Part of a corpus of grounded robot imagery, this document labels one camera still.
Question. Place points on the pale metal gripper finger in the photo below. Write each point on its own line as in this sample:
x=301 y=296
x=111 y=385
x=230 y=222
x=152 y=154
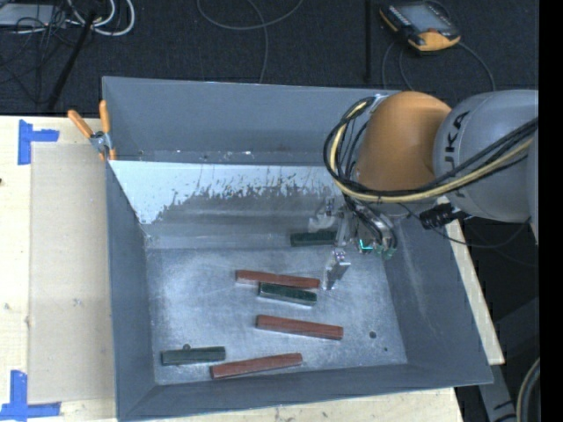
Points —
x=320 y=223
x=338 y=267

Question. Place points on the pale flat board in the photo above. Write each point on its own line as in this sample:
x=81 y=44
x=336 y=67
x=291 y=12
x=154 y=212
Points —
x=66 y=279

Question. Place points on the black cylinder on white bracket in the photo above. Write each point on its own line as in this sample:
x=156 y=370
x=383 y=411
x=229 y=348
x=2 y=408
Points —
x=436 y=216

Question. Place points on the grey metal bin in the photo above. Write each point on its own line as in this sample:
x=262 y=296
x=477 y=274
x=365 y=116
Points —
x=272 y=323

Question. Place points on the dark green flat block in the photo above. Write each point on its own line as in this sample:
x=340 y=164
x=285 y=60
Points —
x=193 y=355
x=288 y=294
x=310 y=238

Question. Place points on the red-brown flat block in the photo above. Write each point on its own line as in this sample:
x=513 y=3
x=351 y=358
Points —
x=277 y=278
x=255 y=365
x=299 y=327

